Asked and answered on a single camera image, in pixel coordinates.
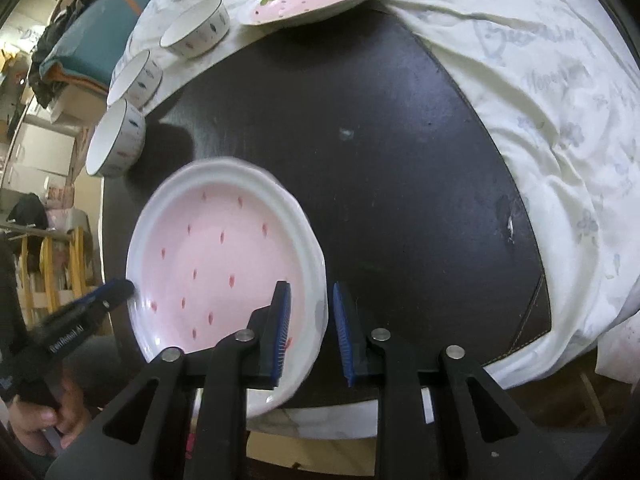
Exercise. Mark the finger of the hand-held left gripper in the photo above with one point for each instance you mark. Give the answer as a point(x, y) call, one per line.
point(112, 294)

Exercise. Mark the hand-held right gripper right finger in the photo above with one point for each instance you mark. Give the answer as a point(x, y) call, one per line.
point(344, 335)

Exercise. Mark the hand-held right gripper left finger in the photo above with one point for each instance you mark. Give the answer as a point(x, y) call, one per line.
point(281, 330)

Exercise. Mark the white bowl with dark rim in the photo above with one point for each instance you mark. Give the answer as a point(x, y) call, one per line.
point(200, 35)
point(142, 80)
point(112, 132)

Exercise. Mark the person's left hand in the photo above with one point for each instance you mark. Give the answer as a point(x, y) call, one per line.
point(70, 410)

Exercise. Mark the yellow wooden rack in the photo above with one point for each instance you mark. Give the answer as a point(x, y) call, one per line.
point(50, 270)

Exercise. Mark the black table mat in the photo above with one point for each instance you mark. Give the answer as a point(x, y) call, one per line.
point(375, 160)

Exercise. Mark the dark clothes pile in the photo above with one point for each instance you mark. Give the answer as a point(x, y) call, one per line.
point(42, 75)

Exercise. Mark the teal mat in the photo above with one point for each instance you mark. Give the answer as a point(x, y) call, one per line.
point(95, 35)

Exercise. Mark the white printed blanket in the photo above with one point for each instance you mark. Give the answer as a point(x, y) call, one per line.
point(525, 60)

